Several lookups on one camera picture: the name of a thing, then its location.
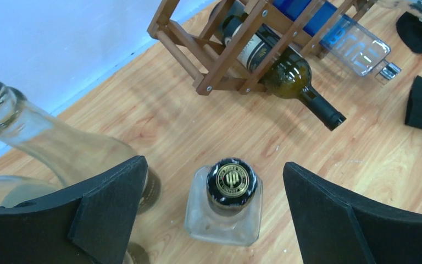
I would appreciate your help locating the dark green wine bottle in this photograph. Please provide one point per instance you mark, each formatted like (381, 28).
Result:
(135, 254)

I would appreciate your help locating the clear bottle black label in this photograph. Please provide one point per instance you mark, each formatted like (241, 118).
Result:
(71, 154)
(17, 189)

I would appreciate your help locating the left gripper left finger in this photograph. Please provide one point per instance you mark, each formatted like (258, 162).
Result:
(89, 222)

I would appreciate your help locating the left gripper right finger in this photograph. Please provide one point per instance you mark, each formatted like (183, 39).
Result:
(336, 225)

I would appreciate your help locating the brown wooden wine rack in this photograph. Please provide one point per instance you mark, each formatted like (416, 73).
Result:
(210, 63)

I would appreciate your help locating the blue label clear bottle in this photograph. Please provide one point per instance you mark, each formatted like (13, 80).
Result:
(355, 46)

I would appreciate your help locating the dark bottle black neck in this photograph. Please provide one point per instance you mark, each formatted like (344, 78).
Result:
(290, 75)

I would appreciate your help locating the clear bottle gold label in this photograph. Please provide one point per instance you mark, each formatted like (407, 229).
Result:
(225, 203)

